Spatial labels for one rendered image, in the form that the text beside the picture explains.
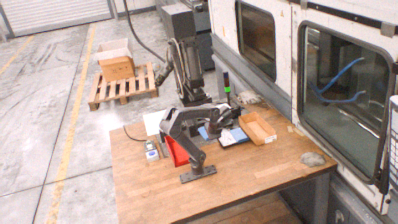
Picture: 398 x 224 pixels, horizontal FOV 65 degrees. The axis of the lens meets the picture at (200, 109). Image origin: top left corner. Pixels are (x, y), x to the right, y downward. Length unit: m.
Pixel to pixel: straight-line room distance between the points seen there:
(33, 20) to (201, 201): 10.18
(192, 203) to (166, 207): 0.13
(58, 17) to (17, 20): 1.19
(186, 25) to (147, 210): 1.00
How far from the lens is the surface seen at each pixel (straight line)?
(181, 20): 1.81
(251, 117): 2.05
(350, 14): 1.46
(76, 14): 11.07
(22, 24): 11.41
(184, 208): 1.55
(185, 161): 1.77
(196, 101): 1.89
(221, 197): 1.57
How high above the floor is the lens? 2.01
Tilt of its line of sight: 29 degrees down
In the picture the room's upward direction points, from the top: 9 degrees counter-clockwise
